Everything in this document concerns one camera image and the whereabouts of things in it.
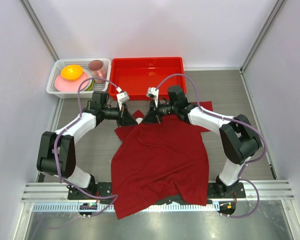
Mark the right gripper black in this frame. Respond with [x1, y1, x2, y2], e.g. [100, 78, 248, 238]
[142, 98, 178, 125]

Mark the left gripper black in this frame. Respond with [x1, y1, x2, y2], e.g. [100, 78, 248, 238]
[101, 101, 138, 128]

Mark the red t-shirt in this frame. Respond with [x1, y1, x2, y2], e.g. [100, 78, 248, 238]
[111, 115, 209, 219]

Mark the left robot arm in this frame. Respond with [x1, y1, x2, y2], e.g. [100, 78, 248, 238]
[36, 91, 138, 200]

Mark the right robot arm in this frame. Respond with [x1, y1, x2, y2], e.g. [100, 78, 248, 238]
[142, 85, 266, 198]

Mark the white plastic basket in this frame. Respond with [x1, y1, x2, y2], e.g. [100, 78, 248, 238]
[46, 58, 111, 99]

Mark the red plastic bin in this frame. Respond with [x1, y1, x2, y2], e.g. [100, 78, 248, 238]
[110, 56, 184, 101]

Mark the green plate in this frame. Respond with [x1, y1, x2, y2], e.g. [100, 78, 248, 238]
[84, 79, 95, 91]

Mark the pink translucent cup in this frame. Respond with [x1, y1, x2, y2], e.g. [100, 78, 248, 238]
[88, 60, 107, 84]

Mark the orange bowl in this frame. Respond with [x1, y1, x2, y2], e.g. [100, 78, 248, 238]
[60, 64, 84, 81]

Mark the pink plate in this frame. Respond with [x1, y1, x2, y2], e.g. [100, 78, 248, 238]
[54, 71, 90, 92]

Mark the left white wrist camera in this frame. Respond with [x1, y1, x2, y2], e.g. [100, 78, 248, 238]
[116, 87, 130, 110]

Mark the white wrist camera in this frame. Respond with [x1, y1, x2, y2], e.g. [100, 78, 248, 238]
[116, 87, 130, 110]
[146, 87, 159, 107]

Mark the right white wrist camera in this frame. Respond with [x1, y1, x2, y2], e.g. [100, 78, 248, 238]
[146, 87, 159, 107]

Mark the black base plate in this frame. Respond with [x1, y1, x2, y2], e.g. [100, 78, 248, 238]
[66, 182, 246, 205]

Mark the white slotted cable duct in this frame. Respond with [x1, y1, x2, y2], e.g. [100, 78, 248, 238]
[32, 201, 220, 213]

